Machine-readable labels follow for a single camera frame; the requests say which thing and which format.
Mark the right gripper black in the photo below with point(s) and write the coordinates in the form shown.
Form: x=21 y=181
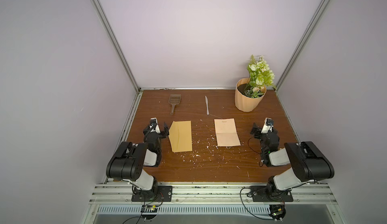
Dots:
x=266 y=134

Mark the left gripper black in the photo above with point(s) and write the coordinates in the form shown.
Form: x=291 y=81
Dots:
x=154 y=133

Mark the tan paper envelope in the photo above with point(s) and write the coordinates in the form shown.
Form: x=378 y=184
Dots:
x=180 y=136

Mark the cream letter paper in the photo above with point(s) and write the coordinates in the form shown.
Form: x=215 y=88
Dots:
x=226 y=133

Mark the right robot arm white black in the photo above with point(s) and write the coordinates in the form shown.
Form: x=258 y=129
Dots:
x=307 y=162

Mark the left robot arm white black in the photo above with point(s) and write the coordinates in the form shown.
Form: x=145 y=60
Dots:
x=128 y=162

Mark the ribbed beige flower pot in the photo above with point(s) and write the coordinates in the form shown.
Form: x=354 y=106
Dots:
x=244 y=103

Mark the brown plastic slotted scoop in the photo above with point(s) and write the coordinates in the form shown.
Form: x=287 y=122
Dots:
x=174 y=99

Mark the white plastic knife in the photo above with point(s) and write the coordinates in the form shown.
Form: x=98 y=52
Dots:
x=207 y=105

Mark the green white artificial flowers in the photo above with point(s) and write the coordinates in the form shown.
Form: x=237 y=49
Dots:
x=260 y=76

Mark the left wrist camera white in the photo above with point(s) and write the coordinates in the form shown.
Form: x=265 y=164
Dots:
x=154 y=126

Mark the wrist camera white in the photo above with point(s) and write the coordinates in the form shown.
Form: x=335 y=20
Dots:
x=268 y=126
x=154 y=126

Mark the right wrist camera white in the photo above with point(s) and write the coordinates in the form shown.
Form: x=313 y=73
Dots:
x=268 y=126

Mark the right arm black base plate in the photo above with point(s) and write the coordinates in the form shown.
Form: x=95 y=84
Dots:
x=264 y=194

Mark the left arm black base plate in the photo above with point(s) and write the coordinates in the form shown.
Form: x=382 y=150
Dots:
x=161 y=194

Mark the left controller board with cable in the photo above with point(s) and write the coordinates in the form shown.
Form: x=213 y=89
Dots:
x=147 y=213

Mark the controller board with cable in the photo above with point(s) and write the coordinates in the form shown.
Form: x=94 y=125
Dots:
x=147 y=213
x=277 y=212

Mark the right controller board with cable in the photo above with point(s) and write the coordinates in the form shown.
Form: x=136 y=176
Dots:
x=277 y=212

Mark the aluminium front rail frame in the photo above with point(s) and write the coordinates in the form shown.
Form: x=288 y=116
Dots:
x=205 y=198

